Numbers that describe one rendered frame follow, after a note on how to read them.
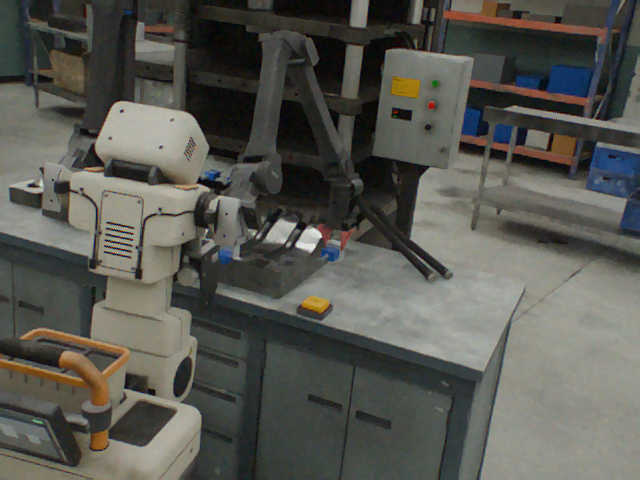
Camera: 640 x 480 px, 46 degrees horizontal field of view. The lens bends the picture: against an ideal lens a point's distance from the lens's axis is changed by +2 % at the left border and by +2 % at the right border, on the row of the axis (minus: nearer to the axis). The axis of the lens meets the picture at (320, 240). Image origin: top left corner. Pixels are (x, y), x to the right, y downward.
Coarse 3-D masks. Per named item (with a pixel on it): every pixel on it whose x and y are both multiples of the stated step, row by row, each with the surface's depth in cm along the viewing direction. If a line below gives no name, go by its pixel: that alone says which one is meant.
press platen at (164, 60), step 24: (192, 48) 371; (144, 72) 311; (168, 72) 306; (192, 72) 301; (216, 72) 301; (240, 72) 309; (336, 72) 343; (288, 96) 287; (336, 96) 278; (360, 96) 292
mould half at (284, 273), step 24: (264, 216) 247; (288, 216) 249; (264, 240) 238; (312, 240) 237; (336, 240) 253; (240, 264) 219; (288, 264) 220; (312, 264) 236; (264, 288) 218; (288, 288) 222
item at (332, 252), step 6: (330, 240) 222; (330, 246) 220; (336, 246) 219; (324, 252) 217; (330, 252) 216; (336, 252) 217; (342, 252) 221; (324, 258) 214; (330, 258) 217; (336, 258) 218; (342, 258) 222
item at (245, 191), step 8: (232, 184) 170; (240, 184) 169; (248, 184) 169; (224, 192) 169; (232, 192) 167; (240, 192) 167; (248, 192) 168; (256, 192) 171; (240, 200) 165; (248, 200) 167; (248, 208) 164; (256, 208) 165; (248, 216) 167; (256, 216) 166; (248, 224) 170; (256, 224) 169
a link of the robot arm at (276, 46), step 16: (288, 32) 182; (272, 48) 181; (288, 48) 183; (272, 64) 180; (272, 80) 179; (272, 96) 178; (256, 112) 179; (272, 112) 178; (256, 128) 177; (272, 128) 178; (256, 144) 176; (272, 144) 178; (240, 160) 178; (256, 160) 179; (272, 160) 174; (256, 176) 172; (272, 176) 174; (272, 192) 174
